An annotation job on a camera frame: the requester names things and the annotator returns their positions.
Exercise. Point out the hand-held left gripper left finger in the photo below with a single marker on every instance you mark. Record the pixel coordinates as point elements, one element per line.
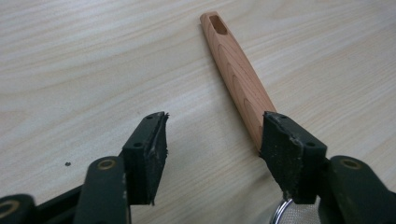
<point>144,161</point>

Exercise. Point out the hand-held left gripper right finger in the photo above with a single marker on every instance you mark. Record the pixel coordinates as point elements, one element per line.
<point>291,158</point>

